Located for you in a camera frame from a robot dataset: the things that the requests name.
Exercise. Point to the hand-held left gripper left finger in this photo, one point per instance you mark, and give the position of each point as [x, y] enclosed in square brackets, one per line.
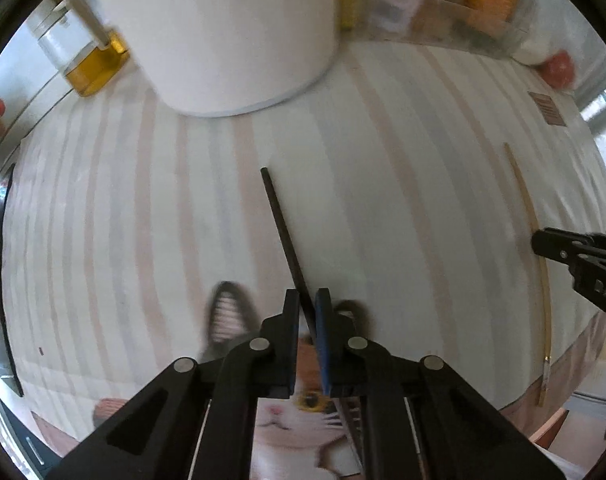
[290, 340]

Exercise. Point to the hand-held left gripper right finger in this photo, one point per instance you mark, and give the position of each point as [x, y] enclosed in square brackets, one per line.
[324, 350]

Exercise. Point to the light wooden chopstick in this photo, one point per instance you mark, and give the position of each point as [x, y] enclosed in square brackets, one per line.
[525, 195]

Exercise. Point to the black chopstick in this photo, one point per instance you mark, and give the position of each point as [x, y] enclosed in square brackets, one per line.
[283, 230]

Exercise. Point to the cream round utensil holder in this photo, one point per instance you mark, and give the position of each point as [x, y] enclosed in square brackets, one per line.
[223, 35]

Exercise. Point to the red round tomato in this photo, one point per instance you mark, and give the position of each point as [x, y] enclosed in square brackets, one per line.
[557, 69]

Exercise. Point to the glass oil dispenser bottle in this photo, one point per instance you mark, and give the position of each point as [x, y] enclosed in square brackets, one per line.
[90, 67]

